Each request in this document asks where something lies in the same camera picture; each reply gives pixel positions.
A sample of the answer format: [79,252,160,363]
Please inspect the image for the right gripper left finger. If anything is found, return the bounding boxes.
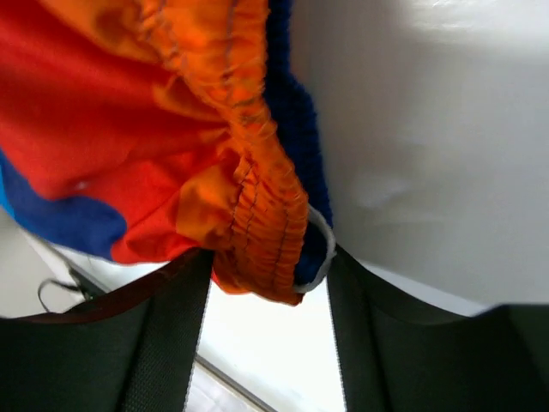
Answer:
[1,249,213,411]

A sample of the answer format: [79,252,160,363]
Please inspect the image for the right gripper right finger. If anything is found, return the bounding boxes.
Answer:
[327,249,548,412]

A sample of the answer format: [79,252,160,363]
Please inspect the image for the rainbow striped shorts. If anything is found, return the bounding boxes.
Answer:
[1,1,335,306]

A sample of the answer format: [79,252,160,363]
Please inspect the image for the aluminium table edge rail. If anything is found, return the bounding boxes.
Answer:
[195,354,275,412]

